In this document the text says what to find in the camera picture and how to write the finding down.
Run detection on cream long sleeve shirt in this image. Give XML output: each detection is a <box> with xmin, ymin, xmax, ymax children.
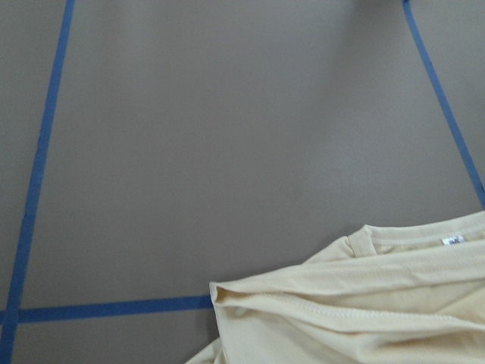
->
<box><xmin>192</xmin><ymin>212</ymin><xmax>484</xmax><ymax>363</ymax></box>

